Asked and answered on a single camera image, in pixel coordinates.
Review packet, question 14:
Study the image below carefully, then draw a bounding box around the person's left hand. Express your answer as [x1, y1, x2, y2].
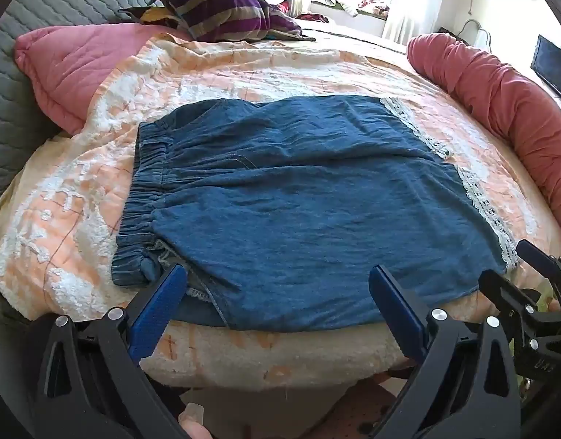
[178, 402, 213, 439]

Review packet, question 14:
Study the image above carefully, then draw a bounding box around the red rolled bolster pillow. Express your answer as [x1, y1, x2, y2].
[406, 33, 561, 227]

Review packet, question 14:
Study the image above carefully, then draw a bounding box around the orange white fluffy blanket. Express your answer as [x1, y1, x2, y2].
[0, 36, 561, 390]

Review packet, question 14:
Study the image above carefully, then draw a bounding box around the black flat screen television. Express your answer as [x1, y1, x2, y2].
[530, 35, 561, 96]

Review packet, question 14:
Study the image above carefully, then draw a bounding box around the grey quilted headboard cover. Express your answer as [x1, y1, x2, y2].
[0, 0, 158, 196]

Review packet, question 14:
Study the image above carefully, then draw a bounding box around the white window curtain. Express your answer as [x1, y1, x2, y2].
[382, 0, 443, 45]

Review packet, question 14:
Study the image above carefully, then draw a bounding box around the pink quilted pillow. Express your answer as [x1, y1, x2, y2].
[14, 23, 190, 135]

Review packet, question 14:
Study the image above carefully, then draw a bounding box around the purple striped cushion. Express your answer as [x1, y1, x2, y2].
[120, 0, 310, 43]

